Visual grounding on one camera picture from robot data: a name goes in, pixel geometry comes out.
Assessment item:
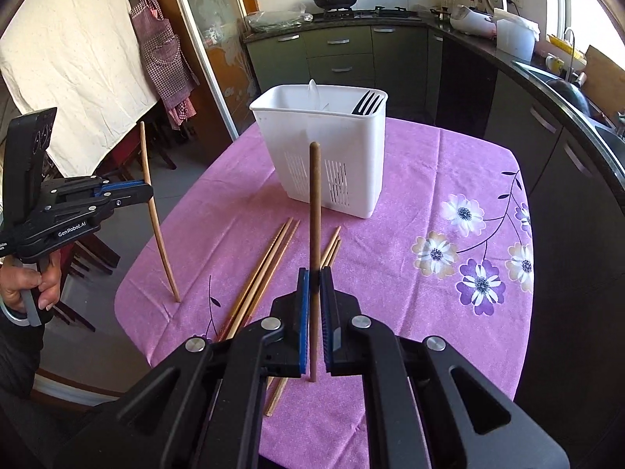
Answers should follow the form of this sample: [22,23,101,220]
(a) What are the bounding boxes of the dark wooden chair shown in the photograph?
[49,225,123,334]
[105,105,177,179]

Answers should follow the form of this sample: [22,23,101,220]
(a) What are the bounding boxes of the black kitchen countertop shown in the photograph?
[241,7,625,201]

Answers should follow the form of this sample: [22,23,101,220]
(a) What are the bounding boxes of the pink floral tablecloth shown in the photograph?
[114,117,535,469]

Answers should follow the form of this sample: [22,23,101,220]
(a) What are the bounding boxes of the wooden cutting board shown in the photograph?
[583,45,625,119]

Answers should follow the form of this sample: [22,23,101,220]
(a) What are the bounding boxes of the dark brown wooden chopstick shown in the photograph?
[309,141,322,383]

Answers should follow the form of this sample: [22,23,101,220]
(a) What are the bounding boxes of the green kitchen cabinets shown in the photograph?
[244,24,625,274]

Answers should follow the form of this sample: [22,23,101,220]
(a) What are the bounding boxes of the black pan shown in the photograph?
[547,78,593,114]

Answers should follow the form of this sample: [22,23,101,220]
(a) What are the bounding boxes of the person's left forearm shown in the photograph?
[0,309,47,450]

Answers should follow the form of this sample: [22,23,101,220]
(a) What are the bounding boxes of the white plastic utensil holder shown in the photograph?
[249,84,389,219]

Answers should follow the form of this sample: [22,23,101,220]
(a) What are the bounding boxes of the steel kitchen sink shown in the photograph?
[518,63,625,143]

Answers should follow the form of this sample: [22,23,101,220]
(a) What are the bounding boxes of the white rice cooker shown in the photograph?
[449,0,511,38]

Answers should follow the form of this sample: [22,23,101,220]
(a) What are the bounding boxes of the white plastic container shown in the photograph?
[493,8,541,62]

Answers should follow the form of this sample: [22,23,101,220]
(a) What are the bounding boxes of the checkered apron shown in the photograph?
[129,0,201,131]

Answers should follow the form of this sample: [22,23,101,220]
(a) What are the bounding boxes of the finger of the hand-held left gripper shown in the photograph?
[59,176,151,194]
[54,192,154,220]

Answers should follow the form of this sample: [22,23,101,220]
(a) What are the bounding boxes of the white hanging cloth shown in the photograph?
[0,0,162,177]

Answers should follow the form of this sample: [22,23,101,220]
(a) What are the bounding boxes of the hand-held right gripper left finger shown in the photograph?
[54,268,312,469]

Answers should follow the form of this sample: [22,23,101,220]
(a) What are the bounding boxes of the steel sink faucet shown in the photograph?
[561,27,588,85]

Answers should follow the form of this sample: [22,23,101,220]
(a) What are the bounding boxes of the kitchen window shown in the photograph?
[542,0,625,62]

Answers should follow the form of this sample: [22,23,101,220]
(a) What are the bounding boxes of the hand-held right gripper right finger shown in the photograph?
[320,266,570,469]

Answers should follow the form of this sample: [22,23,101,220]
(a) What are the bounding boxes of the yellow tray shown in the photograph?
[547,34,587,60]

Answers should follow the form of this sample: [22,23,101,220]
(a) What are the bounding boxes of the person's left hand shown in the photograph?
[0,253,62,312]

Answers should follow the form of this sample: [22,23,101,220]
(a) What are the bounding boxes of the black fork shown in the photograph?
[352,90,384,116]

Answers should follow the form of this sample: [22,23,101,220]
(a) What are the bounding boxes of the black gas stove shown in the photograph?
[312,6,417,21]

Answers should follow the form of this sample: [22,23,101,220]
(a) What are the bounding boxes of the plastic-wrapped tray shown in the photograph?
[244,10,306,33]

